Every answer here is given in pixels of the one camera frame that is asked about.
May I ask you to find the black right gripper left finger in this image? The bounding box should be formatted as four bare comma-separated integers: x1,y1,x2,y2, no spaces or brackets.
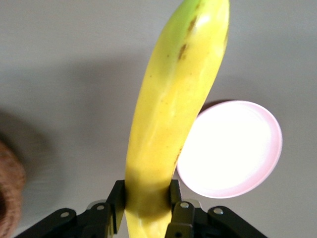
14,179,127,238

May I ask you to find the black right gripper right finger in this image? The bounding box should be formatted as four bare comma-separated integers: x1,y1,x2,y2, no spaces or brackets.
165,179,269,238

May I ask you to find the yellow banana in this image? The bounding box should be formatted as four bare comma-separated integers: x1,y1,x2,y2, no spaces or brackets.
123,0,230,238

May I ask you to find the pink round plate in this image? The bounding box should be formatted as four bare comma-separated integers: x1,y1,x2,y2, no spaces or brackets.
176,100,283,199

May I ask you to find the brown wicker basket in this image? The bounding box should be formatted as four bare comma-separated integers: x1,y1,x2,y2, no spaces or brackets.
0,140,27,238

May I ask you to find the table cover sheet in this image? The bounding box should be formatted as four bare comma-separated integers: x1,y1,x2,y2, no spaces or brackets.
0,0,317,238

